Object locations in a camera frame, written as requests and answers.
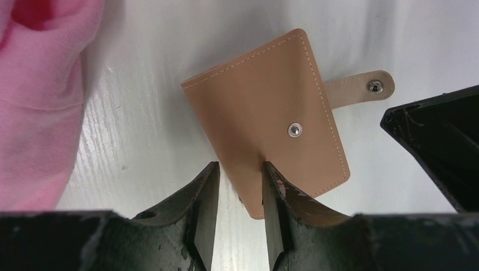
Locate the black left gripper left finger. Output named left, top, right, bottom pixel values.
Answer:
left=1, top=162, right=220, bottom=270

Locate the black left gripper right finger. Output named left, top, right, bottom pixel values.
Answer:
left=262, top=162, right=478, bottom=270

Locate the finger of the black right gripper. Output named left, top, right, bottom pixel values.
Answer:
left=380, top=86, right=478, bottom=213

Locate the tan leather card holder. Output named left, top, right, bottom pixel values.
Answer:
left=181, top=28, right=395, bottom=220

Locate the pink cloth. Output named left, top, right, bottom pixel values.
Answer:
left=1, top=1, right=104, bottom=211

